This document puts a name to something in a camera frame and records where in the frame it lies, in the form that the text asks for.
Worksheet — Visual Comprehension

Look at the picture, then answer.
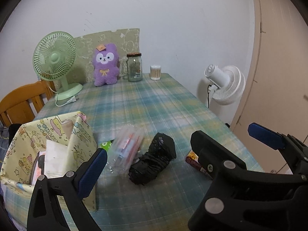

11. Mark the white standing fan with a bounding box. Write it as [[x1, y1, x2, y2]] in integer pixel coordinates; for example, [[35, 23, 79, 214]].
[[204, 65, 246, 107]]

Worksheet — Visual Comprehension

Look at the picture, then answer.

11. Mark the green desk fan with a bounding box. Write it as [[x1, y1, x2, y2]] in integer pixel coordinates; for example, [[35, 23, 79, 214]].
[[32, 31, 83, 105]]

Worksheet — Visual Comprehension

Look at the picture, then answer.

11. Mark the cotton swab container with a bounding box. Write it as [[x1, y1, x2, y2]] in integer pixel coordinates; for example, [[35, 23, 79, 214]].
[[150, 65, 161, 80]]

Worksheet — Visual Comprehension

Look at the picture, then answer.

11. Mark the glass mug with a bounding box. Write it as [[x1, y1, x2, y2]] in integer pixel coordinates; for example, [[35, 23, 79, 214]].
[[120, 59, 128, 79]]

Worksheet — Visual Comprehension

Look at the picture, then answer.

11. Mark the beige door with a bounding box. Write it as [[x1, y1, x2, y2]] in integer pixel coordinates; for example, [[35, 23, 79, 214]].
[[231, 0, 307, 173]]

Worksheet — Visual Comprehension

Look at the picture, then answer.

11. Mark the wooden chair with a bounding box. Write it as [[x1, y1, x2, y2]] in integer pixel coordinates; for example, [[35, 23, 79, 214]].
[[1, 80, 55, 127]]

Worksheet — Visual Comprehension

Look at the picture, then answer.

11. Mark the pink tissue pack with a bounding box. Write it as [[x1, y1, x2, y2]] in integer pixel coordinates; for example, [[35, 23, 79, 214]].
[[31, 151, 45, 185]]

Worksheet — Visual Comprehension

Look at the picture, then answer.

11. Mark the green tissue pack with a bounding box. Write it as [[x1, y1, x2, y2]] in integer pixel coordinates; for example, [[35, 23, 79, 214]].
[[98, 140, 114, 152]]

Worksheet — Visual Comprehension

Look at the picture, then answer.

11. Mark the black plastic bag roll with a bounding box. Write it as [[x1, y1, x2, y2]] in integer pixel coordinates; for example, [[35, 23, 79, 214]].
[[128, 132, 177, 185]]

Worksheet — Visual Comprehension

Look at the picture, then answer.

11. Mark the clear plastic tube pack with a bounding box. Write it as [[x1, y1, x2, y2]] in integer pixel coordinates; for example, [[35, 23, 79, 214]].
[[107, 125, 144, 175]]

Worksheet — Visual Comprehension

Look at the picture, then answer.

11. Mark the purple plush bear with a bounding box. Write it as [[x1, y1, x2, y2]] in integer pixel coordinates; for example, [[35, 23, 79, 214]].
[[92, 43, 120, 87]]

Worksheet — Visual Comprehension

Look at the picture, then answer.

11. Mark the white towel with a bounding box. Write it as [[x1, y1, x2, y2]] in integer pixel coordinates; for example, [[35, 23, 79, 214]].
[[44, 140, 68, 178]]

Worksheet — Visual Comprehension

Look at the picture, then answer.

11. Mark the patterned cardboard panel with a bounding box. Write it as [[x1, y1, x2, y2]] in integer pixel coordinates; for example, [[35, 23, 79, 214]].
[[66, 28, 140, 85]]

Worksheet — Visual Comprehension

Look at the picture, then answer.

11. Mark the yellow cartoon fabric storage box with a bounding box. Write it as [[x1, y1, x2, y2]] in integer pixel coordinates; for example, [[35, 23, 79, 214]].
[[1, 111, 98, 213]]

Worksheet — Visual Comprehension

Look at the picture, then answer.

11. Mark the red snack box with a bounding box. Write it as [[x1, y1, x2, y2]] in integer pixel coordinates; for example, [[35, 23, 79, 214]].
[[185, 150, 213, 180]]

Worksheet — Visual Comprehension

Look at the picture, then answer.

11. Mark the black garment on chair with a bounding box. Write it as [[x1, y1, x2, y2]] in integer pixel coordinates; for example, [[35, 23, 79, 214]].
[[8, 124, 21, 145]]

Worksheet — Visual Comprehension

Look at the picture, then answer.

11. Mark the plaid tablecloth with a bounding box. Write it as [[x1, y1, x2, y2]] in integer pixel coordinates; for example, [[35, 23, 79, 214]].
[[38, 74, 261, 230]]

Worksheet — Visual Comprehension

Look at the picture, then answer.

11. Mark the glass jar with lid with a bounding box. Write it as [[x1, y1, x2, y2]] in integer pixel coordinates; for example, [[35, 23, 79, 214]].
[[126, 53, 142, 82]]

